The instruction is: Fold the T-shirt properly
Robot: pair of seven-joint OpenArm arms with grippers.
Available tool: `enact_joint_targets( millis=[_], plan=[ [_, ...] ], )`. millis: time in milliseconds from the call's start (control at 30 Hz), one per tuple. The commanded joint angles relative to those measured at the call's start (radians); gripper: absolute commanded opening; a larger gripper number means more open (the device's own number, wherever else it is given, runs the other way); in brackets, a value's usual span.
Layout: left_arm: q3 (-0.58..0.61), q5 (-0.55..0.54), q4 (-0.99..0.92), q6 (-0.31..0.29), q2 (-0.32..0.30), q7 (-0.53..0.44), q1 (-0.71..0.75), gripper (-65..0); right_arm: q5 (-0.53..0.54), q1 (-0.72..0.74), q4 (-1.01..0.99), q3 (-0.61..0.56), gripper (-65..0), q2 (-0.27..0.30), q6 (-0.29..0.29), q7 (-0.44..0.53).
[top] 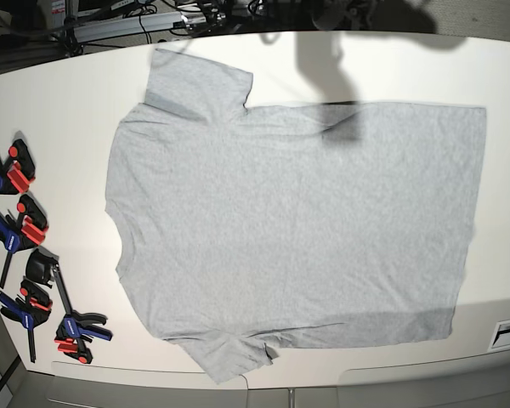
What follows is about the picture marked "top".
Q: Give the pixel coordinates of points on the grey T-shirt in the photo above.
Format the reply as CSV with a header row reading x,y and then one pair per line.
x,y
246,229

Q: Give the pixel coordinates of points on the long bar clamp black pad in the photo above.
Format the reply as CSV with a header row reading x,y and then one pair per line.
x,y
75,330

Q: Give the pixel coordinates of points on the blue red bar clamp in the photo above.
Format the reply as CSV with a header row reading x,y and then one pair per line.
x,y
17,171
26,232
31,309

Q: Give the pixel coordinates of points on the top blue red bar clamp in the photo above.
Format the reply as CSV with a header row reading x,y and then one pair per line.
x,y
17,171

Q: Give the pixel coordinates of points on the aluminium frame rail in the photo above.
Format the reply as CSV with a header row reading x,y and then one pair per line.
x,y
107,29

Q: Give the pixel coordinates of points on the white slotted bracket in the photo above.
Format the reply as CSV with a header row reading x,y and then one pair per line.
x,y
500,339

